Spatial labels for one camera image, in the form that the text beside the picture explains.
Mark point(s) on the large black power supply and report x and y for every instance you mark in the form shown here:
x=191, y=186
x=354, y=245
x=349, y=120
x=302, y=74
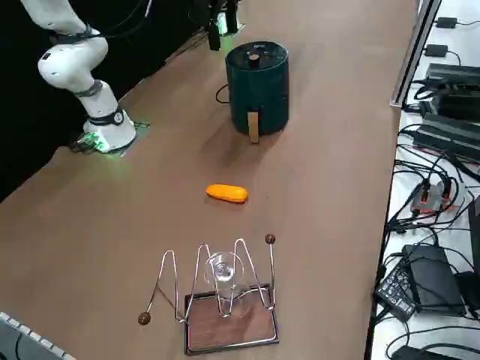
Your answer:
x=455, y=105
x=446, y=133
x=453, y=73

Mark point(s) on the aluminium profile post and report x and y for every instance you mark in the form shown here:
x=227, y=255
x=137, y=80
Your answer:
x=412, y=56

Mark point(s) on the dark green air fryer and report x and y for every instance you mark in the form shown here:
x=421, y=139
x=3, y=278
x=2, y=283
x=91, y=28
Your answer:
x=258, y=82

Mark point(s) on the grey orange hub device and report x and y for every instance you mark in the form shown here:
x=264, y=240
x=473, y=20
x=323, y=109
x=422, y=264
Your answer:
x=431, y=198

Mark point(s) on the grey keyboard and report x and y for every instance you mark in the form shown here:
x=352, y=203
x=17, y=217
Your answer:
x=26, y=339

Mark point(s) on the dark laptop edge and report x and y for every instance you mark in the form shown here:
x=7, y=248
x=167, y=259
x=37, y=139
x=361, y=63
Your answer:
x=474, y=221

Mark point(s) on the black labelled power brick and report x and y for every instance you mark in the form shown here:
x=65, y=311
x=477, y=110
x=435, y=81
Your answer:
x=397, y=298

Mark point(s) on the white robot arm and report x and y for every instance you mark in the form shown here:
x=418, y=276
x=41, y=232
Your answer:
x=223, y=23
x=67, y=71

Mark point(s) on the large black power brick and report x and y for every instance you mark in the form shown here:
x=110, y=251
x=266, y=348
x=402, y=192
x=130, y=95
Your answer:
x=435, y=279

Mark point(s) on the dark wooden tray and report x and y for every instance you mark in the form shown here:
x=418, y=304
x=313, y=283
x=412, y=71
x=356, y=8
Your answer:
x=232, y=333

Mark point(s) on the black power adapter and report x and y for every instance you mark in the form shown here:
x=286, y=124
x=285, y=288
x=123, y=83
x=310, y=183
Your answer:
x=412, y=353
x=437, y=50
x=446, y=21

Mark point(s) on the black box device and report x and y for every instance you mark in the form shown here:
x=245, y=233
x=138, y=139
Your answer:
x=469, y=292

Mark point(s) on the clear wine glass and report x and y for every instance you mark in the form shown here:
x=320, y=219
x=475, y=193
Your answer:
x=221, y=270

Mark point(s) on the yellow corn cob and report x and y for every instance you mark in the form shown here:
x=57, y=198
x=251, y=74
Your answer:
x=227, y=193

